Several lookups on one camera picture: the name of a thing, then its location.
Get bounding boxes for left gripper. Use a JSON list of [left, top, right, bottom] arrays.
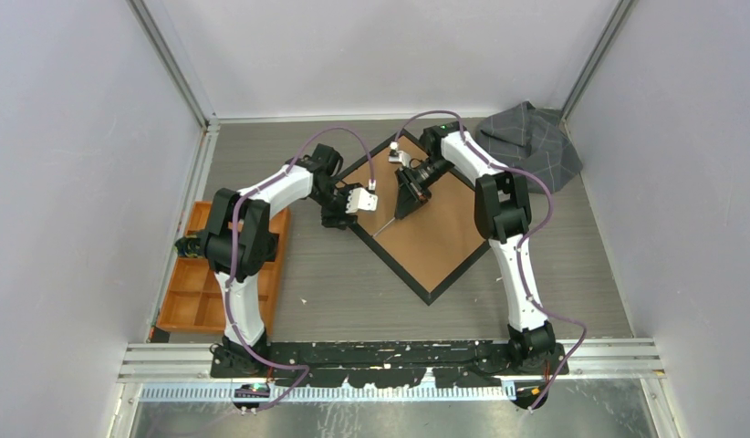
[[312, 184, 364, 231]]

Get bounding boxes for purple cable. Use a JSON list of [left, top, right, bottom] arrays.
[[394, 109, 589, 413], [224, 126, 378, 414]]

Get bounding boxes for black picture frame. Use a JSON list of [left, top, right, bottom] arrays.
[[350, 137, 490, 306]]

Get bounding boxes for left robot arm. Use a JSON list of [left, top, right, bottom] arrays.
[[200, 143, 359, 378]]

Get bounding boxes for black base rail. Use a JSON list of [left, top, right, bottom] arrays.
[[209, 339, 568, 389]]

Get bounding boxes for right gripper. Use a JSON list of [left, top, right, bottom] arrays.
[[393, 158, 453, 222]]

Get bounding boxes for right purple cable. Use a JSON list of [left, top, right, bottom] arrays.
[[394, 109, 589, 413]]

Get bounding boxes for orange wooden divided tray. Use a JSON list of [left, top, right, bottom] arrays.
[[155, 208, 292, 335]]

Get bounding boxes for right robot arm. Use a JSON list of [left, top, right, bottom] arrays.
[[389, 122, 557, 375]]

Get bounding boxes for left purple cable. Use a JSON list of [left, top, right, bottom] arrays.
[[224, 126, 378, 414]]

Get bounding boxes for grey checked cloth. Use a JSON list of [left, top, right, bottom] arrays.
[[474, 101, 583, 193]]

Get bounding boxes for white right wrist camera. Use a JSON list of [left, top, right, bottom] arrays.
[[388, 141, 412, 168]]

